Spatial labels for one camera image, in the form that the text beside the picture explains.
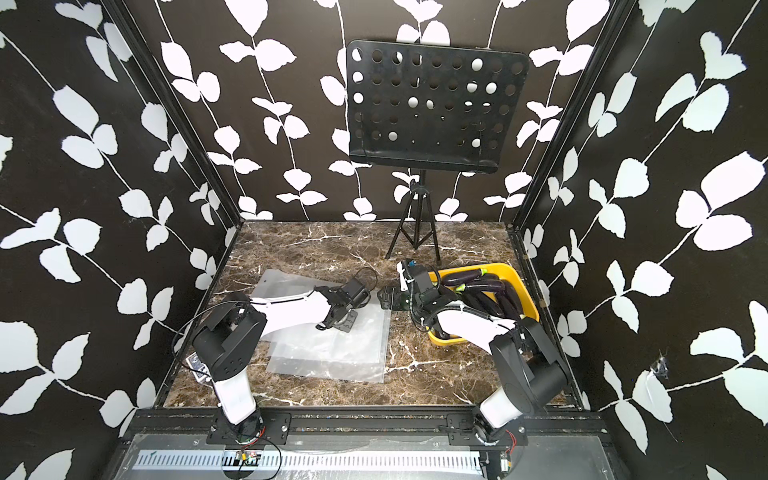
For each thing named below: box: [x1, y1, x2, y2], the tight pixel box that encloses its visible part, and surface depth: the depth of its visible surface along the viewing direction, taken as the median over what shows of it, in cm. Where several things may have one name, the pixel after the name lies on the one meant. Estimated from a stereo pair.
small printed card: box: [186, 352, 212, 382], surface depth 83 cm
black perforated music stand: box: [348, 39, 530, 264], surface depth 66 cm
